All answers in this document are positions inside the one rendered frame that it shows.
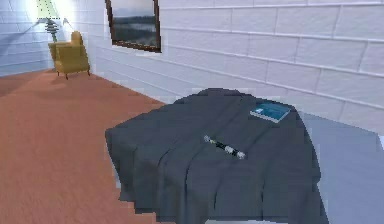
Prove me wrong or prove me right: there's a black and white pen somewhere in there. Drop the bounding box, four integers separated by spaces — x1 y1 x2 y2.
203 134 247 160

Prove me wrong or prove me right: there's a framed landscape picture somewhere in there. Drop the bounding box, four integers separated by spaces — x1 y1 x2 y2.
104 0 163 54

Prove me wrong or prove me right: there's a green floor lamp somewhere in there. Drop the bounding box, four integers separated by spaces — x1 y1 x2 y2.
34 0 73 43

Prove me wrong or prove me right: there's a dark grey blanket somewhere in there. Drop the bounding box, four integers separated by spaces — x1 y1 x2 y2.
104 87 330 224

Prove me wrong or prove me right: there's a yellow armchair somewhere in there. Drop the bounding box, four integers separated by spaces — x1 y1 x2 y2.
47 30 92 81

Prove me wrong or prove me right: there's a teal book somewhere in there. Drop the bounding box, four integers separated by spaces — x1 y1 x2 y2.
249 101 292 124

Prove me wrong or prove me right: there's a pale blue bed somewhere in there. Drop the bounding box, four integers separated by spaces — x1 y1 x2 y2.
203 112 384 224

